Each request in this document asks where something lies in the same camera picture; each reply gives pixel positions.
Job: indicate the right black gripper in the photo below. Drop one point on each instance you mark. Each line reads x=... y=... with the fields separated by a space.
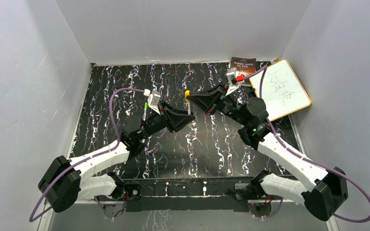
x=210 y=101

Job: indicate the white board wooden frame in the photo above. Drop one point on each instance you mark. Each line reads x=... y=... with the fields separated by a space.
x=281 y=90

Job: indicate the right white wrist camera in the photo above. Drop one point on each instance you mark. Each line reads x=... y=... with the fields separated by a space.
x=235 y=79

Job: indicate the brown book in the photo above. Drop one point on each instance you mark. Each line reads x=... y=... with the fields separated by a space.
x=244 y=66

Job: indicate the orange pen cap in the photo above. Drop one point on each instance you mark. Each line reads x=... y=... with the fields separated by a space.
x=187 y=93

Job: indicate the aluminium frame rail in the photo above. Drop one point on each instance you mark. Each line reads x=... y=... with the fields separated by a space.
x=179 y=213

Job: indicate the green pen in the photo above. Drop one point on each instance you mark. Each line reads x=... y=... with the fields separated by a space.
x=145 y=111

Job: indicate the orange white pen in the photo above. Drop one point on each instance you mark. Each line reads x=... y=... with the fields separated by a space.
x=188 y=108

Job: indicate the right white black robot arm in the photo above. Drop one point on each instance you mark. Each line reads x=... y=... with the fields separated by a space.
x=321 y=191

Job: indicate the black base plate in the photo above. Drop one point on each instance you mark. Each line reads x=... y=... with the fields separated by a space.
x=232 y=193

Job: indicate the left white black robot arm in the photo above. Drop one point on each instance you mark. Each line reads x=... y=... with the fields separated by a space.
x=69 y=180

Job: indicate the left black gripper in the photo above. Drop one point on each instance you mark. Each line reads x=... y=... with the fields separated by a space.
x=176 y=119

